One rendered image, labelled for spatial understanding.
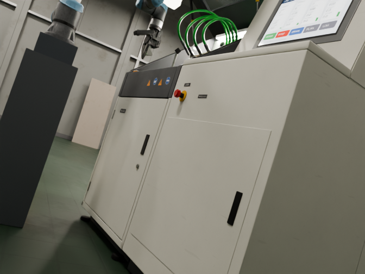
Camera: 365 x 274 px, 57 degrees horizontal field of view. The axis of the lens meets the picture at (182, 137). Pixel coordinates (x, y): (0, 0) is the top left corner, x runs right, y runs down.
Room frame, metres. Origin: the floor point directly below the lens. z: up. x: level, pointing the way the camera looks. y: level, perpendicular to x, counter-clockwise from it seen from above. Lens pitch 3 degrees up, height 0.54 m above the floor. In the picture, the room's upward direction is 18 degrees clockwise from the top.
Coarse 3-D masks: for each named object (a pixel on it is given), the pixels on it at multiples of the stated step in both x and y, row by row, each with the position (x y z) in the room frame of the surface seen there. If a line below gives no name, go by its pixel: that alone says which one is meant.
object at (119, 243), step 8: (168, 104) 1.53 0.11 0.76; (112, 112) 2.12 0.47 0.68; (160, 128) 1.54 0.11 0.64; (104, 136) 2.12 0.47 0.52; (152, 152) 1.54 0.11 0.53; (96, 160) 2.12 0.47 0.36; (144, 176) 1.54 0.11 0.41; (88, 184) 2.12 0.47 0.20; (136, 200) 1.54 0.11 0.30; (88, 208) 2.01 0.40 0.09; (88, 216) 2.11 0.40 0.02; (96, 216) 1.87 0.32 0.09; (96, 224) 2.02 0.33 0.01; (104, 224) 1.76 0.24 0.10; (128, 224) 1.54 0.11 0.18; (104, 232) 1.90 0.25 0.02; (112, 232) 1.65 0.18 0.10; (112, 240) 1.79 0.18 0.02; (120, 240) 1.56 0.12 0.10; (120, 248) 1.69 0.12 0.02; (112, 256) 1.59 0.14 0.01; (120, 256) 1.60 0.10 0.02
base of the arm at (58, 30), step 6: (54, 18) 1.62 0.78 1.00; (54, 24) 1.61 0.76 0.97; (60, 24) 1.61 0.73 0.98; (66, 24) 1.61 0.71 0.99; (48, 30) 1.61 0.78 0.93; (54, 30) 1.59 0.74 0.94; (60, 30) 1.60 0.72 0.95; (66, 30) 1.61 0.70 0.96; (72, 30) 1.64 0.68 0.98; (54, 36) 1.59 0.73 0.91; (60, 36) 1.60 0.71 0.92; (66, 36) 1.61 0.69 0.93; (72, 36) 1.65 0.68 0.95; (72, 42) 1.65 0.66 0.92
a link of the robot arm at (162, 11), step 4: (164, 4) 2.00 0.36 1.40; (156, 8) 1.98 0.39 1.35; (160, 8) 2.00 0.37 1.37; (164, 8) 2.01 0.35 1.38; (156, 12) 1.99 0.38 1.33; (160, 12) 2.00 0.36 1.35; (164, 12) 2.01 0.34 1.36; (152, 16) 2.02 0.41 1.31; (156, 16) 2.00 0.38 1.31; (160, 16) 2.00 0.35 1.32; (164, 16) 2.02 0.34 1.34; (160, 20) 2.01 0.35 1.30
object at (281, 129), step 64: (256, 64) 1.10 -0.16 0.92; (320, 64) 0.97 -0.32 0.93; (192, 128) 1.31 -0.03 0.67; (256, 128) 1.02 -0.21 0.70; (320, 128) 1.02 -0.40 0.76; (192, 192) 1.20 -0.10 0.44; (256, 192) 0.96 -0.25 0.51; (320, 192) 1.06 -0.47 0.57; (128, 256) 1.46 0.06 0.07; (192, 256) 1.11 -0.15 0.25; (256, 256) 0.96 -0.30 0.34; (320, 256) 1.11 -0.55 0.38
